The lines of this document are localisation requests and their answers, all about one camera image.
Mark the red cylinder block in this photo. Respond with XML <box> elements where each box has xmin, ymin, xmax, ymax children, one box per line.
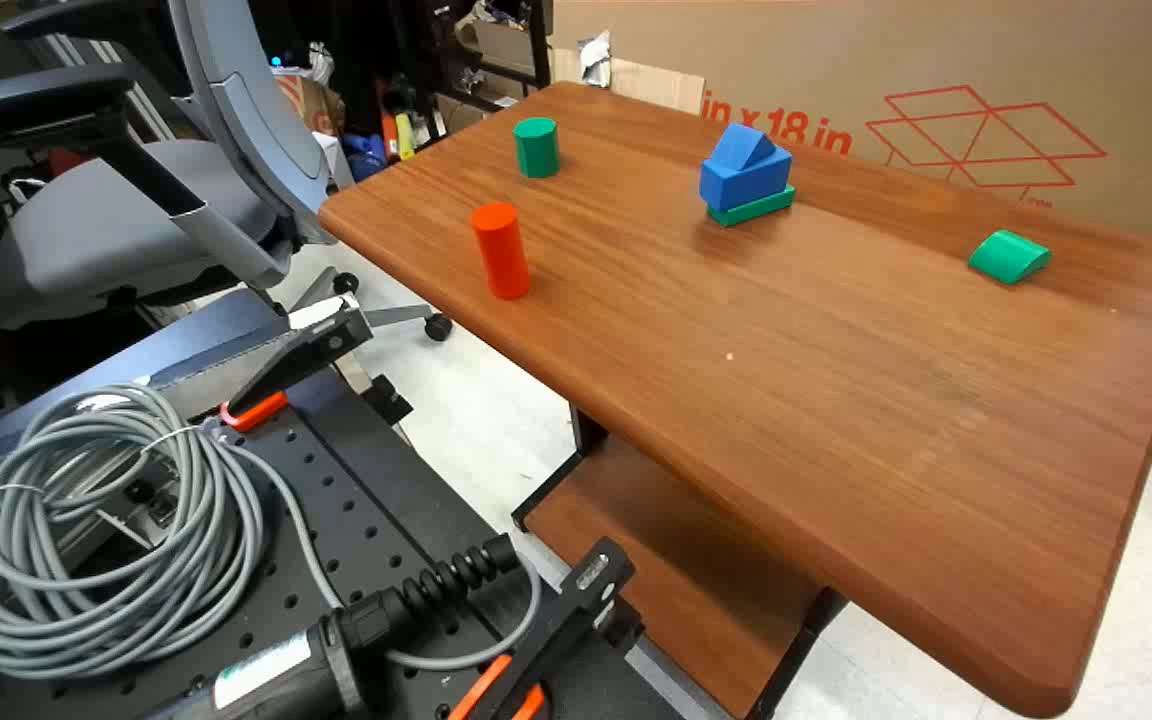
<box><xmin>473</xmin><ymin>201</ymin><xmax>527</xmax><ymax>301</ymax></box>

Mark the large cardboard box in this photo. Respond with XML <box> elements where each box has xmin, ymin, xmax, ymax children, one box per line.
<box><xmin>552</xmin><ymin>0</ymin><xmax>1152</xmax><ymax>231</ymax></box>

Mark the grey office chair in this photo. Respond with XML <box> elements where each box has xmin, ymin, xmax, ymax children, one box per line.
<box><xmin>0</xmin><ymin>0</ymin><xmax>455</xmax><ymax>344</ymax></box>

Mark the orange-handled black clamp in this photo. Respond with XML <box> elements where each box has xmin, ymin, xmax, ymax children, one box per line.
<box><xmin>215</xmin><ymin>296</ymin><xmax>374</xmax><ymax>436</ymax></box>

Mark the blue house-shaped block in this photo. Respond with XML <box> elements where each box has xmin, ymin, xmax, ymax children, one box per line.
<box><xmin>700</xmin><ymin>123</ymin><xmax>792</xmax><ymax>214</ymax></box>

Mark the wooden lower shelf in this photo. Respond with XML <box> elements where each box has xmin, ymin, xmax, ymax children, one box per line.
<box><xmin>515</xmin><ymin>439</ymin><xmax>843</xmax><ymax>720</ymax></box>

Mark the flat green block under blue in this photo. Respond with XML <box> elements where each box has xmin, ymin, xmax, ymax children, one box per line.
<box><xmin>710</xmin><ymin>183</ymin><xmax>797</xmax><ymax>228</ymax></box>

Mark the black clamp with orange grips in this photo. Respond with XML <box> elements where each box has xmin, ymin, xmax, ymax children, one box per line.
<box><xmin>448</xmin><ymin>540</ymin><xmax>645</xmax><ymax>720</ymax></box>

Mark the grey coiled cable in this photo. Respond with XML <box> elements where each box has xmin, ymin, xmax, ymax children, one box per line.
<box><xmin>0</xmin><ymin>385</ymin><xmax>547</xmax><ymax>685</ymax></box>

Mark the green half-round block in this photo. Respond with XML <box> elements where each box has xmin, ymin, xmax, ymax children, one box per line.
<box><xmin>970</xmin><ymin>228</ymin><xmax>1054</xmax><ymax>289</ymax></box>

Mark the black power plug cable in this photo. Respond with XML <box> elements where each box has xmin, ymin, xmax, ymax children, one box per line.
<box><xmin>173</xmin><ymin>532</ymin><xmax>527</xmax><ymax>720</ymax></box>

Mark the green cylinder block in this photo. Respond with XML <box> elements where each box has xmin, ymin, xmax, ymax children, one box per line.
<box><xmin>513</xmin><ymin>116</ymin><xmax>559</xmax><ymax>181</ymax></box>

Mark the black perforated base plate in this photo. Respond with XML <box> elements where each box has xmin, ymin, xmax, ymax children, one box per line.
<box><xmin>0</xmin><ymin>372</ymin><xmax>690</xmax><ymax>720</ymax></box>

